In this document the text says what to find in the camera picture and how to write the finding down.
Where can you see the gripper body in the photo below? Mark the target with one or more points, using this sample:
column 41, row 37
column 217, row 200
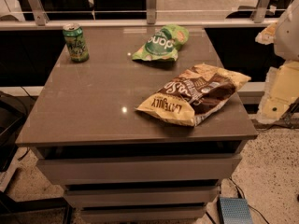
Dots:
column 288, row 34

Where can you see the brown and yellow chip bag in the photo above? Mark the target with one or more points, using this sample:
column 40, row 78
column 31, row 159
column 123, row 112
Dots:
column 194, row 95

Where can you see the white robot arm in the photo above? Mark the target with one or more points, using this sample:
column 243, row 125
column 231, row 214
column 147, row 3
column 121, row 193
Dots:
column 290, row 19

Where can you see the green chip bag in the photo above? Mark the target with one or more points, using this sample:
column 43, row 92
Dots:
column 163, row 45

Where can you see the green soda can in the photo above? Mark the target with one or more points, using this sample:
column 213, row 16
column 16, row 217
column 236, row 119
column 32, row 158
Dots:
column 75, row 42

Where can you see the blue box on floor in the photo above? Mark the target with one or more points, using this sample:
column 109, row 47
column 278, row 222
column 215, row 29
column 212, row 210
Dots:
column 234, row 211

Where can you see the grey drawer cabinet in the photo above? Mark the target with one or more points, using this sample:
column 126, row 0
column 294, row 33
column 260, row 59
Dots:
column 116, row 163

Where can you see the metal railing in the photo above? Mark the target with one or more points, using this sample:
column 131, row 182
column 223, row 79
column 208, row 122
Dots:
column 205, row 13

